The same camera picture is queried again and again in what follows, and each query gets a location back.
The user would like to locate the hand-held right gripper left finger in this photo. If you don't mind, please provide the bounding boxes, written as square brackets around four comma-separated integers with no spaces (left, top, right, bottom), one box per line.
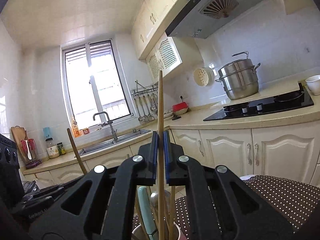
[27,131,159,240]

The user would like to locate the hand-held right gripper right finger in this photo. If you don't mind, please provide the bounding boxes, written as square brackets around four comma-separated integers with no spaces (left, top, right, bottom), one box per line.
[164,131,293,240]

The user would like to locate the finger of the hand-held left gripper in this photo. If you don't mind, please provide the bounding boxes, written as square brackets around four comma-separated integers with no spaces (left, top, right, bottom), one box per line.
[21,193,57,207]
[37,174,87,197]

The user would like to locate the mint green handled utensil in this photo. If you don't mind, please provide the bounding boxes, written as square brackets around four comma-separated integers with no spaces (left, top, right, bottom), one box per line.
[137,186,158,240]

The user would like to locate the pink utensil holder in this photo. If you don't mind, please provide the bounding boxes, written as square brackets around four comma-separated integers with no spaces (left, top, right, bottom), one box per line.
[131,221,187,240]

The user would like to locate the white spatula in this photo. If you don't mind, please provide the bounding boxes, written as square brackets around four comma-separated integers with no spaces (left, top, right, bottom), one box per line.
[23,140,33,160]

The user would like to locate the red knife rack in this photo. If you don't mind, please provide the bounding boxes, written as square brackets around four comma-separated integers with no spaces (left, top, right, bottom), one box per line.
[21,130,42,167]

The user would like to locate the wooden cutting board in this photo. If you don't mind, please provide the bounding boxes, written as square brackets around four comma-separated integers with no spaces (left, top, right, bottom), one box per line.
[11,126,28,164]

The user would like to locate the hanging metal ladle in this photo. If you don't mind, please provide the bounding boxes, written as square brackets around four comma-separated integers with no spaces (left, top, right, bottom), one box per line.
[141,95,150,121]
[135,96,145,122]
[146,95,155,120]

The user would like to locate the glass jar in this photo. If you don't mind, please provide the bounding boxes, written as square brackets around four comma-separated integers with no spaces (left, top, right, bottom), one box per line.
[46,137,60,159]

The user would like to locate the metal spoon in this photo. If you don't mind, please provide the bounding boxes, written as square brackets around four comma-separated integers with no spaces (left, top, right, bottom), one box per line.
[151,191,165,207]

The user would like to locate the metal sink faucet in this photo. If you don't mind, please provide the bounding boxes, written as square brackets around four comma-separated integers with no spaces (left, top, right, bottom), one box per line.
[93,112,118,140]

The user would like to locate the red lidded bowl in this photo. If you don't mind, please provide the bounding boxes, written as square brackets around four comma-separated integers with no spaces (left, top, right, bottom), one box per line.
[172,102,189,115]

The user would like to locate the stainless steel sink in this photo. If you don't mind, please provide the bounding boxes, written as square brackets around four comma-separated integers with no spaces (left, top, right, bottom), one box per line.
[78,128,152,155]

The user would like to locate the orange bottle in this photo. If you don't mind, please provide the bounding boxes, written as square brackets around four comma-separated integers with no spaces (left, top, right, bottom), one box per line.
[71,117,80,138]

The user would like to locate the kitchen window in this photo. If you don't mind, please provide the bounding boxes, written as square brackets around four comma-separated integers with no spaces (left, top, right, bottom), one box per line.
[60,39,133,137]

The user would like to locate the cream round colander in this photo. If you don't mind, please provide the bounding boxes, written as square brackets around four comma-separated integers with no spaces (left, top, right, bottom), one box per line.
[193,67,215,87]

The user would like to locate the stainless steel steamer pot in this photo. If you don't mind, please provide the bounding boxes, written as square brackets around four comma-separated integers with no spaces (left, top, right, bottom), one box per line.
[215,51,261,101]

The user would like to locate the cream base cabinet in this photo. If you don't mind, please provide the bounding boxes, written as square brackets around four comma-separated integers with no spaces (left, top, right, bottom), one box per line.
[20,127,320,188]

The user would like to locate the black gas stove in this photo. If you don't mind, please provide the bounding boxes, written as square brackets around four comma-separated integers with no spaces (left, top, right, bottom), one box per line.
[203,82,314,122]

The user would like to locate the cream upper cabinets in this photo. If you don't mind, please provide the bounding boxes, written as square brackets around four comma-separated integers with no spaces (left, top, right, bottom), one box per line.
[131,0,220,60]

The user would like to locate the grey range hood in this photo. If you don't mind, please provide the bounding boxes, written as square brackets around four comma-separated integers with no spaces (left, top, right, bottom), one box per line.
[165,0,272,39]

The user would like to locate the white bowl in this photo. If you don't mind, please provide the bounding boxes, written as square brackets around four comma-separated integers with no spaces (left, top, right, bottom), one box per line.
[305,75,320,92]

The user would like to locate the metal wall utensil rack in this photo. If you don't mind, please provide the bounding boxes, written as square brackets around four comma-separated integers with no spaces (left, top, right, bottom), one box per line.
[131,80,158,97]

